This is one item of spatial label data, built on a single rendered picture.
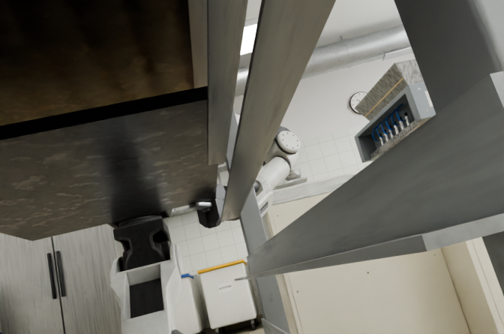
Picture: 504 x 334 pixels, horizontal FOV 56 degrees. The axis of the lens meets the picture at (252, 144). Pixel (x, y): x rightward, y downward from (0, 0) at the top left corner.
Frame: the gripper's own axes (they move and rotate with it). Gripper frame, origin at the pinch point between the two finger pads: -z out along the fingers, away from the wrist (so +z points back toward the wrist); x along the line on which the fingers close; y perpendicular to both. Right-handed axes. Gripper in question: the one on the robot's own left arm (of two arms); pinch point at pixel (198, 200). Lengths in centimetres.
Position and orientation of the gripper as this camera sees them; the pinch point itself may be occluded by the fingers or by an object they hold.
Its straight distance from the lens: 109.0
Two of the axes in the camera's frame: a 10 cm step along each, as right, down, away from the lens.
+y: 8.8, -3.2, -3.5
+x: -2.3, -9.4, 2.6
